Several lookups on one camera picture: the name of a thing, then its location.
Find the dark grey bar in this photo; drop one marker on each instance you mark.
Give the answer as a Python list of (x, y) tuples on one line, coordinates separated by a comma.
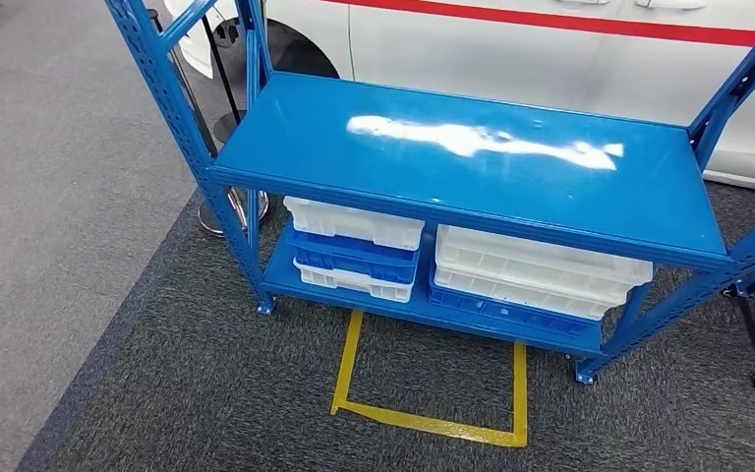
[(208, 223)]

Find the white car with red stripe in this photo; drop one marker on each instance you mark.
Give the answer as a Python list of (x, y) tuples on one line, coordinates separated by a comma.
[(482, 58)]

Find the yellow floor tape outline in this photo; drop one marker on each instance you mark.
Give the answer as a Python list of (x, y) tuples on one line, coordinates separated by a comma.
[(519, 397)]

